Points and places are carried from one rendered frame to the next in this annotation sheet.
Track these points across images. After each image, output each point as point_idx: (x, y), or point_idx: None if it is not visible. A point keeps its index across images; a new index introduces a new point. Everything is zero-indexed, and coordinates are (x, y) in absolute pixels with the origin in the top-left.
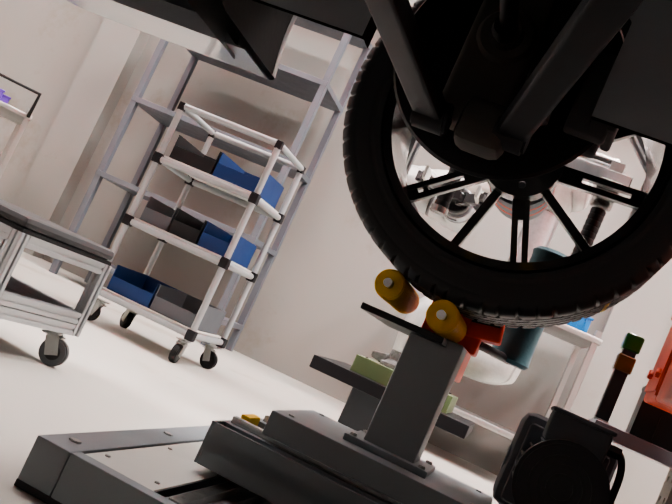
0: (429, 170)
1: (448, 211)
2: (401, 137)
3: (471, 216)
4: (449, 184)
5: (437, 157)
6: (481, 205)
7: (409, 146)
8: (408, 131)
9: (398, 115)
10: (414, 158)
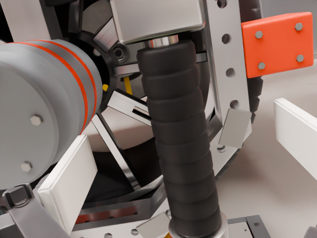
0: (288, 118)
1: (169, 231)
2: (200, 77)
3: (119, 143)
4: (148, 115)
5: (145, 96)
6: (111, 131)
7: (209, 80)
8: (204, 66)
9: (196, 63)
10: (218, 92)
